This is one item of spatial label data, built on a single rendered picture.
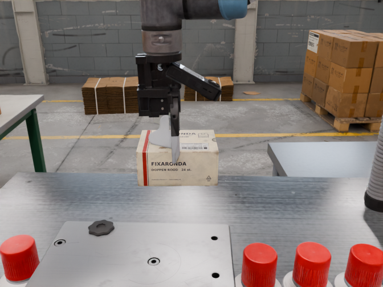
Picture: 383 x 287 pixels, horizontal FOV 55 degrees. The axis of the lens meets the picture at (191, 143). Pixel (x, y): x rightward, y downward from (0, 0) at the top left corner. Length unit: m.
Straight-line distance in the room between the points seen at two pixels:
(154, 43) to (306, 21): 5.43
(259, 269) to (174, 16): 0.47
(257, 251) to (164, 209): 0.55
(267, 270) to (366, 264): 0.09
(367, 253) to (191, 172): 0.41
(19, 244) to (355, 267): 0.33
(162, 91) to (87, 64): 5.31
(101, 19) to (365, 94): 3.78
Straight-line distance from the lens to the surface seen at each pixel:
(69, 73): 6.10
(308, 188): 1.04
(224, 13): 0.67
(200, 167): 0.73
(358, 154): 1.31
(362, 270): 0.40
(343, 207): 0.99
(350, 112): 4.02
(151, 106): 0.71
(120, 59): 5.89
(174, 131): 0.69
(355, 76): 3.93
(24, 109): 2.01
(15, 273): 0.42
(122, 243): 0.29
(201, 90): 0.71
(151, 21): 0.68
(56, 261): 0.29
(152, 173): 0.73
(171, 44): 0.69
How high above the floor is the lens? 1.32
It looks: 22 degrees down
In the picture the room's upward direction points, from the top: straight up
